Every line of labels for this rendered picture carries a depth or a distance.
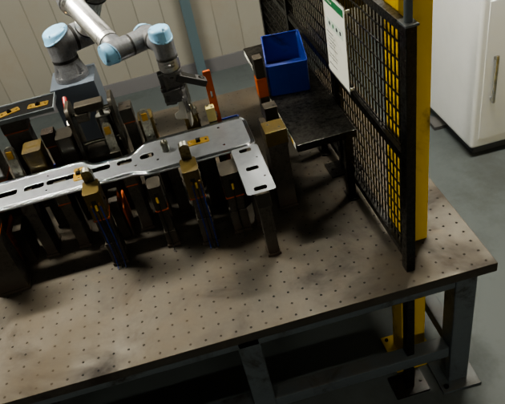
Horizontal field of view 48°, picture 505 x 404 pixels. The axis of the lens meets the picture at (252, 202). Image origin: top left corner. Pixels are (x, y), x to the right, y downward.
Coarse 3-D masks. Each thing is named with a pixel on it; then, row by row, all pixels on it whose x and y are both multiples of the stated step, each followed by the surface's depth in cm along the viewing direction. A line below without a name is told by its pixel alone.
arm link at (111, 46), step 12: (60, 0) 204; (72, 0) 202; (84, 0) 208; (72, 12) 202; (84, 12) 199; (84, 24) 198; (96, 24) 195; (96, 36) 194; (108, 36) 192; (120, 36) 193; (108, 48) 189; (120, 48) 190; (132, 48) 192; (108, 60) 190; (120, 60) 192
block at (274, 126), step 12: (276, 120) 207; (264, 132) 203; (276, 132) 202; (276, 144) 205; (276, 156) 209; (288, 156) 210; (276, 168) 212; (288, 168) 213; (276, 180) 215; (288, 180) 217; (276, 192) 222; (288, 192) 220; (288, 204) 224
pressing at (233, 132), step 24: (240, 120) 223; (144, 144) 222; (216, 144) 213; (240, 144) 210; (72, 168) 218; (120, 168) 212; (144, 168) 209; (168, 168) 207; (0, 192) 213; (24, 192) 210; (48, 192) 208; (72, 192) 207
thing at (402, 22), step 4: (404, 0) 133; (408, 0) 132; (412, 0) 133; (404, 4) 134; (408, 4) 133; (412, 4) 133; (404, 8) 134; (408, 8) 134; (412, 8) 134; (404, 12) 135; (408, 12) 134; (412, 12) 135; (404, 16) 135; (408, 16) 135; (412, 16) 135; (400, 20) 138; (404, 20) 136; (408, 20) 135; (412, 20) 136; (400, 24) 137; (404, 24) 136; (408, 24) 135; (412, 24) 135; (416, 24) 135
